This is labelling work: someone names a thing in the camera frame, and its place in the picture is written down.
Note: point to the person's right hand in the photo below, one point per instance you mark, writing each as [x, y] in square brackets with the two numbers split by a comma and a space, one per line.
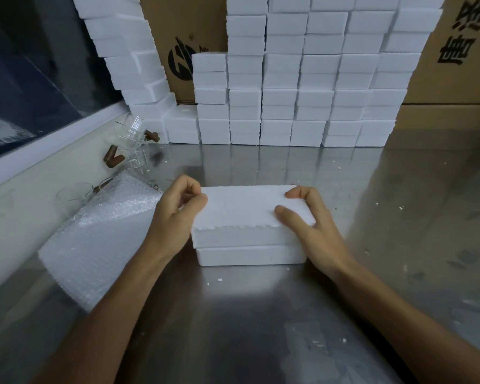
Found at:
[324, 243]

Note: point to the person's left hand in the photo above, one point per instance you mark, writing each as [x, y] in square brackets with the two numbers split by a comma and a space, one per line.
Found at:
[170, 219]

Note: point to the person's right thumb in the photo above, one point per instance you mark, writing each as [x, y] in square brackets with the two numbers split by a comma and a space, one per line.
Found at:
[294, 219]

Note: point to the person's left thumb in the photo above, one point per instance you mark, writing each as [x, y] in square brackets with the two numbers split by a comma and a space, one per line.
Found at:
[196, 203]

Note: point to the white foam box lid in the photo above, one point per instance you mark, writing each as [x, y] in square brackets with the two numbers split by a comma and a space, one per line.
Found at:
[240, 211]

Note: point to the person's right forearm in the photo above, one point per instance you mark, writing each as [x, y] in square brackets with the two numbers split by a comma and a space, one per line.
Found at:
[408, 327]

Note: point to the person's left forearm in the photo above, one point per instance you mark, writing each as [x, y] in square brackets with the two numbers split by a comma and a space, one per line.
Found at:
[104, 319]

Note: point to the white foam box base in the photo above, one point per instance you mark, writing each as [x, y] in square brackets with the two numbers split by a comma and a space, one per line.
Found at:
[248, 255]

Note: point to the clear glass bottle with cork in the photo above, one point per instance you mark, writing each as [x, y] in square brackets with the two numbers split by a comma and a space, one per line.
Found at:
[118, 156]
[78, 192]
[135, 129]

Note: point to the bubble wrap sheets pile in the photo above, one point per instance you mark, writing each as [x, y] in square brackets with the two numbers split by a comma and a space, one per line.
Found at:
[100, 239]

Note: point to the stack of white foam boxes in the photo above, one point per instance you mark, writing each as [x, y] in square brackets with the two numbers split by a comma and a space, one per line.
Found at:
[304, 75]

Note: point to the cardboard box with black logo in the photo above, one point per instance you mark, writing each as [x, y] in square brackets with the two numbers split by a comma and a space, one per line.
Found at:
[176, 35]

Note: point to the plain brown cardboard box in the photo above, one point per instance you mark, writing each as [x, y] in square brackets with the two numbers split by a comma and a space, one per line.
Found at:
[444, 115]

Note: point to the dark window pane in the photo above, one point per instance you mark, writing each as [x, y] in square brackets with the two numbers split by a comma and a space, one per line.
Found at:
[36, 67]

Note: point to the cardboard box with black characters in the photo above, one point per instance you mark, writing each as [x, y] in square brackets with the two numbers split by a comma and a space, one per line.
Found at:
[456, 51]

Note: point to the white window frame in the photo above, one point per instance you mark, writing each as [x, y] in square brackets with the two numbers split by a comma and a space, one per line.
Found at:
[52, 143]

